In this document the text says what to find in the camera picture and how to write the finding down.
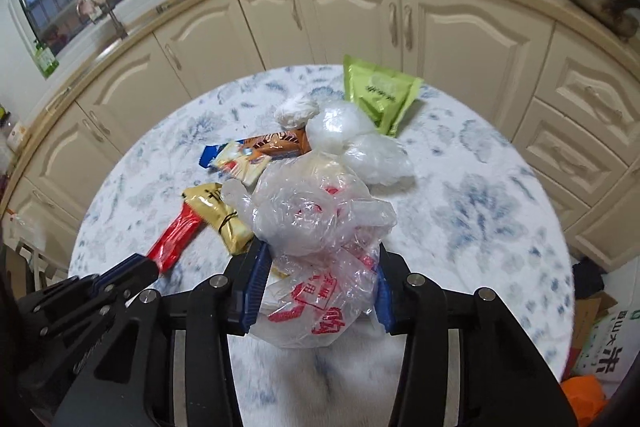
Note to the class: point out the green dish soap bottle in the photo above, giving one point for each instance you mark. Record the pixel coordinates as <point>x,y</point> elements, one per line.
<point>46,62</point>

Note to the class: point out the dark cloth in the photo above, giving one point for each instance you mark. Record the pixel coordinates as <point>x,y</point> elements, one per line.
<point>587,277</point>

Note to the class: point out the steel kitchen faucet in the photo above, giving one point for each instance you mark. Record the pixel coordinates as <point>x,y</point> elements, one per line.
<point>112,22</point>

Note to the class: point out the brown blue snack wrapper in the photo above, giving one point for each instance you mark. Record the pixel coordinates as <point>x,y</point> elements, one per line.
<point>280,144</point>

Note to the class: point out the steel frying pan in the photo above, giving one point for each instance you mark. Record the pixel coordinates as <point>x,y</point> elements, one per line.
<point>600,2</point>

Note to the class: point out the white rice bag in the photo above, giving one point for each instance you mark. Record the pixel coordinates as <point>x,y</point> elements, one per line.
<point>607,347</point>

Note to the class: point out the brown cardboard box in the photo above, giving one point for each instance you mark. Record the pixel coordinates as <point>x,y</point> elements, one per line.
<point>587,312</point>

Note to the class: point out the red snack wrapper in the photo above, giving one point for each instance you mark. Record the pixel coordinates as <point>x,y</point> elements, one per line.
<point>175,239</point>

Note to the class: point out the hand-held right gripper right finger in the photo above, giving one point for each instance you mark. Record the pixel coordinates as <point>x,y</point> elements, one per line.
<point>384,302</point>

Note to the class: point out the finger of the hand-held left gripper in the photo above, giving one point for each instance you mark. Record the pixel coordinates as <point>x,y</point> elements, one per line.
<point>75,324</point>
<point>127,271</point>

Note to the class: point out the cream cabinet drawer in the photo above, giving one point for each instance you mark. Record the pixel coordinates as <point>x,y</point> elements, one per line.
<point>595,92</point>
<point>557,202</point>
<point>565,162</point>

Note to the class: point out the green snack packet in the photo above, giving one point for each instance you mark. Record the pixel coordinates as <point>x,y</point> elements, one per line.
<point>382,94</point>

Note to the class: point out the gold snack wrapper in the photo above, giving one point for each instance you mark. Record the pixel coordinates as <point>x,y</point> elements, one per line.
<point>215,212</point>

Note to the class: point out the clear red print plastic bag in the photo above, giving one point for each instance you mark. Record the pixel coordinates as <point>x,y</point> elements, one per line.
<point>310,217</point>

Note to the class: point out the cream kitchen base cabinets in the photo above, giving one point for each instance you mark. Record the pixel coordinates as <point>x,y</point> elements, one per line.
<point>465,47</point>

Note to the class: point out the round table, floral cloth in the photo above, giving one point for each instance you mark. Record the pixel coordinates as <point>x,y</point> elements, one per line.
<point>475,217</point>

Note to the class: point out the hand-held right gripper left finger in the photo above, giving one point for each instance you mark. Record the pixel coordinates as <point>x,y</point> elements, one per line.
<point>252,287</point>

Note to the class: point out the orange plastic bag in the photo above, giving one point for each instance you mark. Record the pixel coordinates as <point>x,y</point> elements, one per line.
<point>582,399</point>

